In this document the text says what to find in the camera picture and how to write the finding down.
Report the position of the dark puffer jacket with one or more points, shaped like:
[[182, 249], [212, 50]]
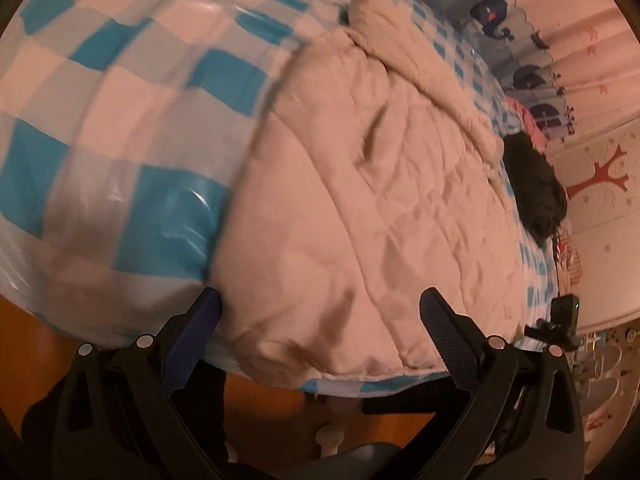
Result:
[[535, 180]]

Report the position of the pink cloth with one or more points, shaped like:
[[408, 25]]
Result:
[[532, 125]]

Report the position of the whale print curtain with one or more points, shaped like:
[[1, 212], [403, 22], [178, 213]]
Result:
[[575, 20]]

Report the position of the blue checkered bed cover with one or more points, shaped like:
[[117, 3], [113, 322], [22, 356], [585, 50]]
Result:
[[100, 125]]

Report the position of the cream quilted blanket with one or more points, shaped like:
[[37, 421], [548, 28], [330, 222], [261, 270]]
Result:
[[350, 185]]

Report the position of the red tree wall sticker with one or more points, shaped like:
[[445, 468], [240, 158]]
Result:
[[605, 172]]

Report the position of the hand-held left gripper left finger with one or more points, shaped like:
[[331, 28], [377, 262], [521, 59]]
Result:
[[200, 320]]

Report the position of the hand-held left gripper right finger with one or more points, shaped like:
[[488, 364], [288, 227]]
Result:
[[445, 340]]

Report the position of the white slipper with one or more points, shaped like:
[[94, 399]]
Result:
[[602, 357], [600, 390]]

